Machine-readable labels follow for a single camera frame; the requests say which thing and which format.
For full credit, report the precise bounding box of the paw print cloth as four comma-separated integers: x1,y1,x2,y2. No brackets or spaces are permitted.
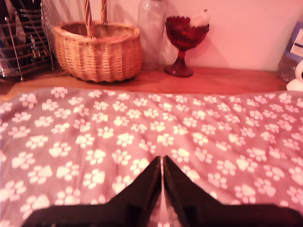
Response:
0,86,303,227

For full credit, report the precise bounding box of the red glass goblet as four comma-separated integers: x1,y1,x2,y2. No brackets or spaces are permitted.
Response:
164,15,211,78

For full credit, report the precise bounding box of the white bottle with black cap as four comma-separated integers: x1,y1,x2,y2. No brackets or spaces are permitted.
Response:
136,0,167,71

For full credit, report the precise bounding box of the small white paper piece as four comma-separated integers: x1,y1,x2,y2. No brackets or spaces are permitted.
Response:
189,9,211,27

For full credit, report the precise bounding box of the large clear water bottle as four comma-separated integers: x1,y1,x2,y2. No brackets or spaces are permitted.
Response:
277,20,303,82

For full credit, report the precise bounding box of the wicker basket with handle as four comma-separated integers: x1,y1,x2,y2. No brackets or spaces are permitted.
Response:
53,0,143,83

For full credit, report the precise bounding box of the small white round camera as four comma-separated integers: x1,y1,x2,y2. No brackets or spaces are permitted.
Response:
285,60,303,92

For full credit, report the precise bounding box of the wire utensil rack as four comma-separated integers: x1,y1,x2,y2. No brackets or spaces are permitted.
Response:
0,0,55,82

